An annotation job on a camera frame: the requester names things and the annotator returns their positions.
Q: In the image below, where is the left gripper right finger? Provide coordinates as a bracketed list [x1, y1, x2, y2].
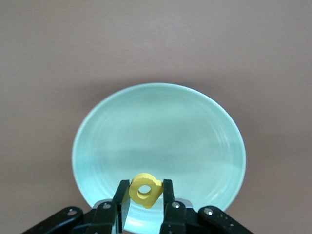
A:
[159, 179, 254, 234]

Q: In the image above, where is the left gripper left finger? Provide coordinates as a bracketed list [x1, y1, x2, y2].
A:
[24, 179, 131, 234]

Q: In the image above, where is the yellow foam letter a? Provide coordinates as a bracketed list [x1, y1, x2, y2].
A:
[128, 172, 163, 209]

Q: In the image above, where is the pale green plate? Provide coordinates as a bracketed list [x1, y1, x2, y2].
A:
[72, 83, 246, 234]

